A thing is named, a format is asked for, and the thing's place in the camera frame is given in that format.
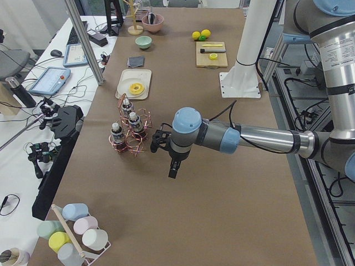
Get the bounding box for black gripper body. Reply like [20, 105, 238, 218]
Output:
[169, 148, 190, 166]

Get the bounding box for tea bottle white cap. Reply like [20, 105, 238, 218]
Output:
[129, 111, 146, 139]

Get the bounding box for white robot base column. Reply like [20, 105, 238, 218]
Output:
[220, 0, 277, 98]

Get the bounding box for front tea bottle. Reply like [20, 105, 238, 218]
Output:
[111, 122, 126, 151]

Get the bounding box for rear tea bottle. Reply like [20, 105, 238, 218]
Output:
[121, 98, 134, 118]

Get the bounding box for cream plastic tray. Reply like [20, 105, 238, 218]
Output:
[115, 69, 151, 100]

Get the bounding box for yellow glazed donut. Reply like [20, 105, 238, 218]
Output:
[129, 83, 145, 95]

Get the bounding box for grey folded cloth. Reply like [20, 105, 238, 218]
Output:
[127, 56, 145, 68]

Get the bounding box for pink cup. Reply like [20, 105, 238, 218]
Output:
[73, 216, 98, 235]

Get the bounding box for white cup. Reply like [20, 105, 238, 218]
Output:
[82, 229, 108, 250]

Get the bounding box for lemon half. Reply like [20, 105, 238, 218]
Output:
[209, 53, 218, 60]

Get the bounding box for wooden cutting board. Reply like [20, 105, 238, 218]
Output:
[196, 42, 228, 68]

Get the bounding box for blue cup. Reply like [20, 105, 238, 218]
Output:
[62, 203, 89, 221]

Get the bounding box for yellow peeler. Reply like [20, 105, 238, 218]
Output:
[202, 43, 224, 47]

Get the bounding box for mint green bowl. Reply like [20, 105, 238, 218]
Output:
[135, 36, 153, 49]

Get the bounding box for green lime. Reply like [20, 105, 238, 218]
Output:
[199, 35, 207, 42]

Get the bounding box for left yellow lemon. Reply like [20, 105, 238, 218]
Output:
[191, 31, 201, 40]

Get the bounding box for yellow lemon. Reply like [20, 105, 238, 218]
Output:
[200, 29, 211, 38]
[191, 31, 201, 40]

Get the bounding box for right yellow lemon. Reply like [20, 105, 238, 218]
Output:
[200, 29, 211, 38]

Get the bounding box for wooden mug tree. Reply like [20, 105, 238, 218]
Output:
[124, 0, 144, 35]

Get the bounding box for grey cup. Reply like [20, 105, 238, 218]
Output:
[57, 243, 84, 266]

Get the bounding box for pink bowl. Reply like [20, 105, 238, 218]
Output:
[141, 13, 164, 33]

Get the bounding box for yellow cup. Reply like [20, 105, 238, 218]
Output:
[48, 232, 72, 253]

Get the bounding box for black box on desk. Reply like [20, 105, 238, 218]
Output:
[87, 29, 108, 47]

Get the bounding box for green cup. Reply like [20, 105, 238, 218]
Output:
[37, 221, 65, 240]

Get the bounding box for blue teach pendant far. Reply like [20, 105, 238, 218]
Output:
[63, 44, 88, 67]

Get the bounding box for blue teach pendant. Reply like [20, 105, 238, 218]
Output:
[28, 67, 71, 96]
[63, 44, 88, 67]

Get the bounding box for blue teach pendant near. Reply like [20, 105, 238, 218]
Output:
[28, 67, 71, 96]

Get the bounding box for black tripod stand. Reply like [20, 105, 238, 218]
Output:
[104, 0, 124, 36]

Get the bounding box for black keyboard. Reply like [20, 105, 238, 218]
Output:
[67, 21, 88, 45]

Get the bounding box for black thermos bottle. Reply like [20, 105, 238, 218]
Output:
[5, 76, 37, 108]

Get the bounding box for black computer mouse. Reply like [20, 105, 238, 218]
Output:
[50, 49, 63, 57]

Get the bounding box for grey office chair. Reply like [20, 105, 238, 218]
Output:
[1, 50, 30, 81]

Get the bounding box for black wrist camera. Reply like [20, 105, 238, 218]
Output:
[150, 130, 171, 153]

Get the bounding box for copper wire bottle rack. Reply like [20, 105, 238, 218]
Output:
[109, 94, 152, 156]

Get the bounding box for black handled knife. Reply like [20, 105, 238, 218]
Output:
[200, 48, 226, 54]

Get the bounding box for white wire cup rack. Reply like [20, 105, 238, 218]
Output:
[51, 204, 111, 265]

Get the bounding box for aluminium frame post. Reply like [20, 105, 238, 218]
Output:
[64, 0, 104, 85]

